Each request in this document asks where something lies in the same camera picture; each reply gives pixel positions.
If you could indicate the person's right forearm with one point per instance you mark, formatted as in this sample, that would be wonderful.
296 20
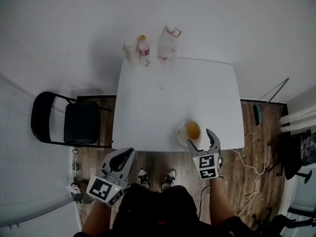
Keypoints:
221 199

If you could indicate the black folding chair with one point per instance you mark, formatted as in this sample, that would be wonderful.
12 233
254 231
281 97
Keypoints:
80 122

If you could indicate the person's right shoe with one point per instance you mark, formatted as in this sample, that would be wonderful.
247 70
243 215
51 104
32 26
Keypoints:
169 179

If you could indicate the person's left shoe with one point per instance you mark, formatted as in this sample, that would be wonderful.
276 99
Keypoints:
143 178

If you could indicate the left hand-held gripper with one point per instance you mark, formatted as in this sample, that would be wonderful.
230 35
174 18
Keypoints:
103 189

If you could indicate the white opaque bottle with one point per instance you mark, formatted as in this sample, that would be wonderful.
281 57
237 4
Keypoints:
131 54

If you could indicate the person's shoe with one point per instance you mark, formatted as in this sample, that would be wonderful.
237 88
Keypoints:
143 178
169 179

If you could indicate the large clear plastic bottle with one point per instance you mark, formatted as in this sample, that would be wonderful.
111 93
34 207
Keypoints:
168 46

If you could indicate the white wall pipes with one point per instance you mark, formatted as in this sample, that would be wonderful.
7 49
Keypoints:
298 118

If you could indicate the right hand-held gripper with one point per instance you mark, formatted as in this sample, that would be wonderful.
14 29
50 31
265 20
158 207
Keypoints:
207 165

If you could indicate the person's left forearm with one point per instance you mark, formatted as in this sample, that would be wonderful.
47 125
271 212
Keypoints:
98 218

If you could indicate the white table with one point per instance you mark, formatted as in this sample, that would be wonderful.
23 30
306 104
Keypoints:
160 107

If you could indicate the white plate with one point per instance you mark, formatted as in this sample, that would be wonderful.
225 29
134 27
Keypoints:
181 134

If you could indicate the bottles on floor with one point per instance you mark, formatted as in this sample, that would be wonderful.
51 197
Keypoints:
75 165

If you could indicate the green-headed broom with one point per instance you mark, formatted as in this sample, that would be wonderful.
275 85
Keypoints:
259 115

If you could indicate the small wooden stick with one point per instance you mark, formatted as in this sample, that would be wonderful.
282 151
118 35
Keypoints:
251 133

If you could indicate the person's black clothing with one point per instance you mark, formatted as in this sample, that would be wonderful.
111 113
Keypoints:
160 211

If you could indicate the yellow-capped red-label bottle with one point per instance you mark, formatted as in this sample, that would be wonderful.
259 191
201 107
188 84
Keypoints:
144 51

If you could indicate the plastic-wrapped black office chair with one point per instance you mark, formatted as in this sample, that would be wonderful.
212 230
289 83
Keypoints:
293 154

